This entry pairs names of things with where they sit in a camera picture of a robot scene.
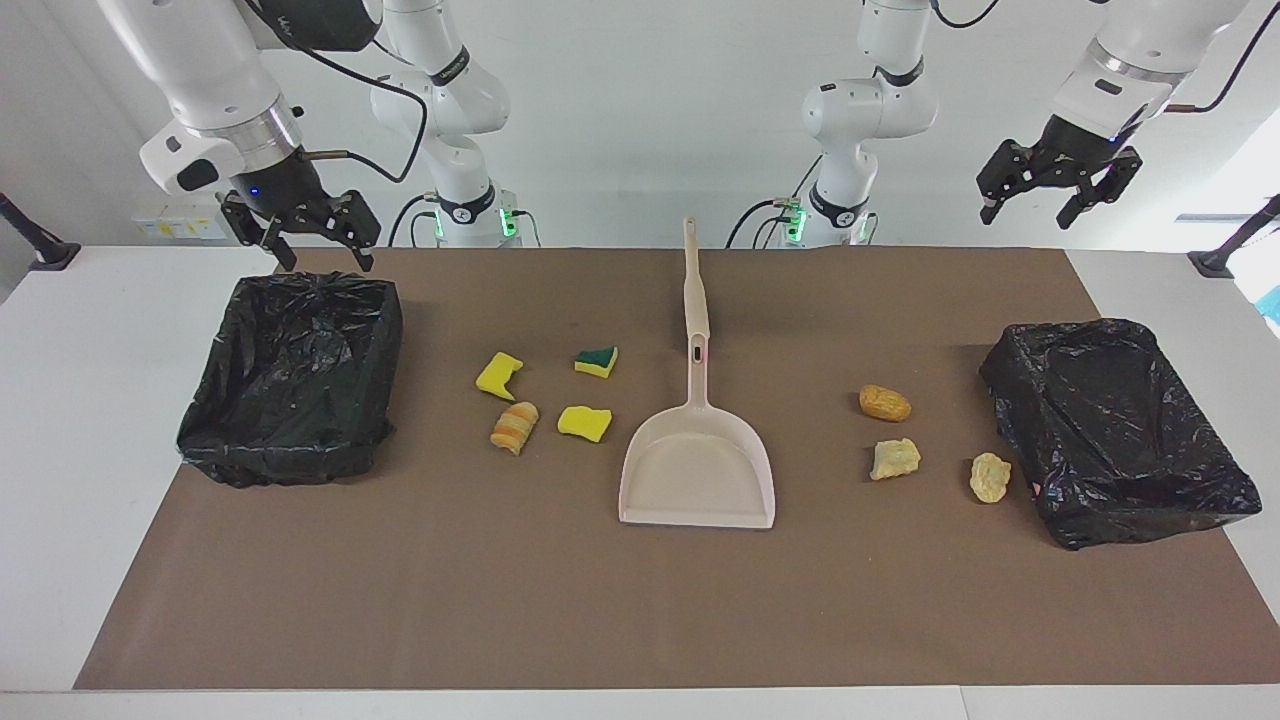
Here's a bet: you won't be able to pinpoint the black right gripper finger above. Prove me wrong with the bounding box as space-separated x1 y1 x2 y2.
318 190 383 272
221 195 298 273

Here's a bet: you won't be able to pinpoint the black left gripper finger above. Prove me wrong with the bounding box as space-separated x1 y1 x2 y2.
1057 148 1144 230
977 140 1043 225

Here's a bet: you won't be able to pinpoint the notched yellow sponge piece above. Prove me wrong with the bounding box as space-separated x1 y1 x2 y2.
474 351 525 403

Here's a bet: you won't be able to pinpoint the orange striped bread piece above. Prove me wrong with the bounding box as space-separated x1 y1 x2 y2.
489 401 541 457

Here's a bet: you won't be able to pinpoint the brown oval bread roll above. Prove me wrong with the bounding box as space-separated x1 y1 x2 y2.
858 385 913 423

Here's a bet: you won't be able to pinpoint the plain yellow sponge piece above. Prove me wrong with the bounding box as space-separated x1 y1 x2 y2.
556 404 614 444

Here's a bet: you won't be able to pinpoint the yellowish bread chunk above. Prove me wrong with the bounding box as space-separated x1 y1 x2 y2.
968 452 1013 504

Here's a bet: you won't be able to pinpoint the pale bread chunk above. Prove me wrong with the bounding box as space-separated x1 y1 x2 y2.
868 438 923 482

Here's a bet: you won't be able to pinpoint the beige hand brush black bristles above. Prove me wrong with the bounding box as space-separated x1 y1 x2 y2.
683 216 712 343

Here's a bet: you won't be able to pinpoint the beige plastic dustpan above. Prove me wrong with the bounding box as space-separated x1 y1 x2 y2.
617 335 777 530

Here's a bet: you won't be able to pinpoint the black bag lined bin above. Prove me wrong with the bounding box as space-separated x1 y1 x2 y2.
176 270 405 490
978 318 1264 552

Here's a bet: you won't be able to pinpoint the brown table mat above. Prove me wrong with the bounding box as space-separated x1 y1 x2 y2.
73 247 1280 691

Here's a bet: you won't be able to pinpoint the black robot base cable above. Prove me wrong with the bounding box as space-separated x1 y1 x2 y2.
388 193 441 248
727 198 801 249

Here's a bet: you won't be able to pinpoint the white wall power strip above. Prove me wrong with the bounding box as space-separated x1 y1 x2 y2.
132 205 229 241

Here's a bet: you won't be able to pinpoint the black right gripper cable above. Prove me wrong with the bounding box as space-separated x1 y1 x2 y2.
255 0 429 185

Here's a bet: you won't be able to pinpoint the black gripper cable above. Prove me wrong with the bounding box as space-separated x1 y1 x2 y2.
255 0 429 185
1163 18 1280 114

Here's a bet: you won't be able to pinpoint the black camera stand base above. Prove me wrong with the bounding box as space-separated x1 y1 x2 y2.
1187 194 1280 280
0 192 82 273

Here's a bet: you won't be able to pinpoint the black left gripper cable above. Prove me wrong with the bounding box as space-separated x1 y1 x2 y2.
1163 18 1280 114

